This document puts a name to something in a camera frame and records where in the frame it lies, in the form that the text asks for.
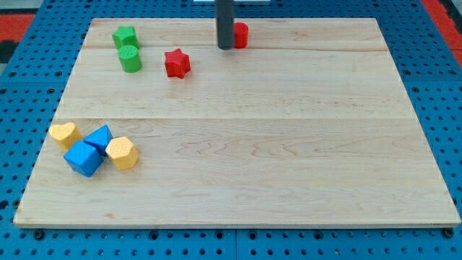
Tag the yellow heart block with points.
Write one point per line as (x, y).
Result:
(65, 135)

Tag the red star block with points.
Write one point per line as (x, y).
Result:
(177, 63)

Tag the green cylinder block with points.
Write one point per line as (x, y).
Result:
(129, 58)

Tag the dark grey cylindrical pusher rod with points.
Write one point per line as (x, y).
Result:
(224, 16)

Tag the blue triangle block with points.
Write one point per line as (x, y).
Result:
(100, 139)

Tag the blue cube block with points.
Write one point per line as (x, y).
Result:
(83, 158)

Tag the green star block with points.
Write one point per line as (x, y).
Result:
(125, 36)

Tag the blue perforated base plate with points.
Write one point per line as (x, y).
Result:
(35, 78)

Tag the yellow hexagon block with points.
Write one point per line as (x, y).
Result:
(122, 152)

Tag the light wooden board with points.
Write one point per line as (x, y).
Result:
(309, 126)

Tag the red cylinder block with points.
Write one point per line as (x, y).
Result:
(241, 31)

